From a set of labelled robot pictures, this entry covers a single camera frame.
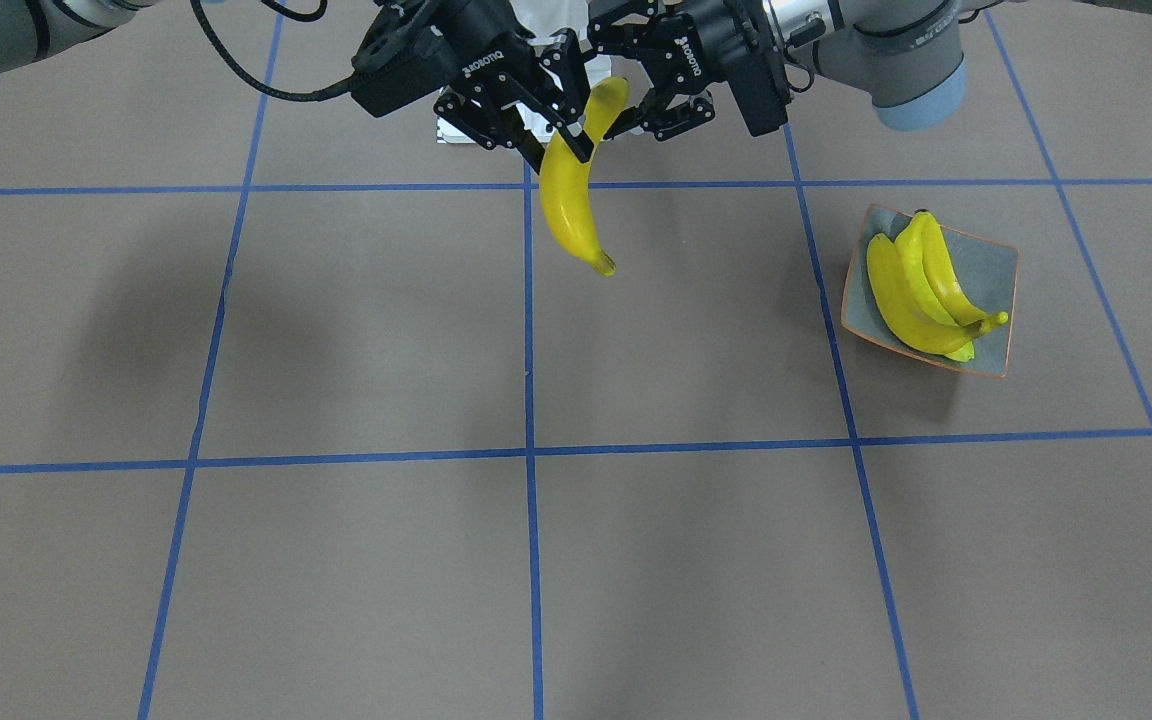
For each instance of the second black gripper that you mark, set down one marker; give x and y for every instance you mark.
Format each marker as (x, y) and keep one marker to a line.
(489, 66)

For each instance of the yellow banana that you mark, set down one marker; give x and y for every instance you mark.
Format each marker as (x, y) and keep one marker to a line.
(905, 317)
(564, 180)
(911, 254)
(939, 270)

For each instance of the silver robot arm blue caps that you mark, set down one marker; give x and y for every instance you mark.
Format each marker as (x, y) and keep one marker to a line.
(906, 56)

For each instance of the grey square plate orange rim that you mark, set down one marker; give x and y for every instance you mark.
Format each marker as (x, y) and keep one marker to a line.
(987, 270)

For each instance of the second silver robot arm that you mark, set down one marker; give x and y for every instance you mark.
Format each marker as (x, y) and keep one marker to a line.
(26, 30)

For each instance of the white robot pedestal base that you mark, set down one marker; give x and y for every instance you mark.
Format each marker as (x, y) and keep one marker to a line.
(544, 19)

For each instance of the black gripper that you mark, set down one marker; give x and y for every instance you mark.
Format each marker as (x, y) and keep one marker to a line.
(704, 42)

